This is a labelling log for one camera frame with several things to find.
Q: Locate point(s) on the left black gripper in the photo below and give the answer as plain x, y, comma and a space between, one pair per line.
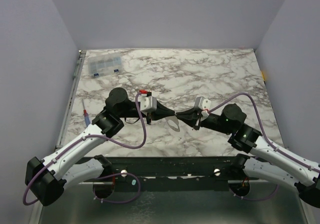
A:
161, 112

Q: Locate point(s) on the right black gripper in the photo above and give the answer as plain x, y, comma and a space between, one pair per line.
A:
197, 119

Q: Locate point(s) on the silver metal bottle opener keychain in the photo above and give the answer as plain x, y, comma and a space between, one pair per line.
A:
173, 123

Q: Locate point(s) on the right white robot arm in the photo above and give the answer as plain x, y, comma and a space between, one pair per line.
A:
260, 158

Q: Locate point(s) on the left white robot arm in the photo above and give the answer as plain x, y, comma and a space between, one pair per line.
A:
45, 177

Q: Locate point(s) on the clear plastic organizer box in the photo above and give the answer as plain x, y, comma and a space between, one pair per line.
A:
103, 65

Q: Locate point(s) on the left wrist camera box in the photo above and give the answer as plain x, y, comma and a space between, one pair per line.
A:
148, 103

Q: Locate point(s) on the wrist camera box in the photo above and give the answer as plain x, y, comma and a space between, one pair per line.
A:
202, 104
148, 103

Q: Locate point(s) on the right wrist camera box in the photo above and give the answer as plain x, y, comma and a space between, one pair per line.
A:
202, 104

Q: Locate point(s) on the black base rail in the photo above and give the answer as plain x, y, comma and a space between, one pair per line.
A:
169, 174

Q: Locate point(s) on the blue handled screwdriver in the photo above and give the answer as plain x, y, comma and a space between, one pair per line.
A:
85, 114

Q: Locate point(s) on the aluminium frame rail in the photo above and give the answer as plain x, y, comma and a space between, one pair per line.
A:
67, 114

